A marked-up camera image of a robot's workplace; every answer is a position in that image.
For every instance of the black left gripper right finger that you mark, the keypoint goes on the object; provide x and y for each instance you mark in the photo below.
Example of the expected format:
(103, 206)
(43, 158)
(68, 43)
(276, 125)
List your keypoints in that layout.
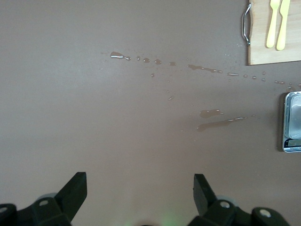
(204, 197)

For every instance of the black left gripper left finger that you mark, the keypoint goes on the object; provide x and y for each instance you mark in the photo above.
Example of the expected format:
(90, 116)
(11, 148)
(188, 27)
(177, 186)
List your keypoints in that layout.
(70, 195)

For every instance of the silver digital kitchen scale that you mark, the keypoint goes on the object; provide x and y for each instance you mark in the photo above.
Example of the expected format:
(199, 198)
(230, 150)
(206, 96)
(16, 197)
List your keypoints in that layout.
(295, 117)

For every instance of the wooden cutting board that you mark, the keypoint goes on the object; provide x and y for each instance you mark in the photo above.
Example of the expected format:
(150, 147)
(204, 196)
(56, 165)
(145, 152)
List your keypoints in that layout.
(294, 56)

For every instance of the yellow plastic fork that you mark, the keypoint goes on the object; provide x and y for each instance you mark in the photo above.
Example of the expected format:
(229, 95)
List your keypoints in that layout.
(271, 35)

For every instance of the yellow plastic knife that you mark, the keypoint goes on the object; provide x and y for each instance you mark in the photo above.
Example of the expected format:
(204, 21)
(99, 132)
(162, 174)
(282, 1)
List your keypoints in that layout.
(281, 37)

